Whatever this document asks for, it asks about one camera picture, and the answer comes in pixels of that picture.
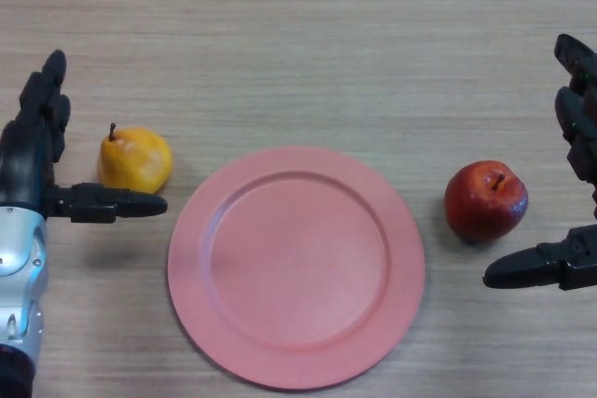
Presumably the yellow pear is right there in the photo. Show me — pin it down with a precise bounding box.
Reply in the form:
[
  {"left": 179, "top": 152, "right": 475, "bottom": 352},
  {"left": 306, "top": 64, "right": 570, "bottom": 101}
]
[{"left": 96, "top": 122, "right": 174, "bottom": 196}]

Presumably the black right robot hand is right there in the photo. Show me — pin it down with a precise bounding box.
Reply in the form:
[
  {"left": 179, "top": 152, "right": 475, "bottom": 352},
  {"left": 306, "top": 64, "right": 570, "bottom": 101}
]
[{"left": 482, "top": 34, "right": 597, "bottom": 292}]

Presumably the pink round plate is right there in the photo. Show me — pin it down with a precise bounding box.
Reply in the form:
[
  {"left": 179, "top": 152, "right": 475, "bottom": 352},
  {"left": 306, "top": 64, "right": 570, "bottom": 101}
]
[{"left": 167, "top": 145, "right": 426, "bottom": 392}]

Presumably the red apple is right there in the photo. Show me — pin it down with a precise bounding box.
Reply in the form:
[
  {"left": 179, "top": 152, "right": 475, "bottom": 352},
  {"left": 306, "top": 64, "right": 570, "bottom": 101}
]
[{"left": 443, "top": 159, "right": 530, "bottom": 244}]

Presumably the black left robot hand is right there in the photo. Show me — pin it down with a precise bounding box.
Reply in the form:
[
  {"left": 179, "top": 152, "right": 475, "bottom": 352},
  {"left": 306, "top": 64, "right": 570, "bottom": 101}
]
[{"left": 0, "top": 48, "right": 169, "bottom": 225}]

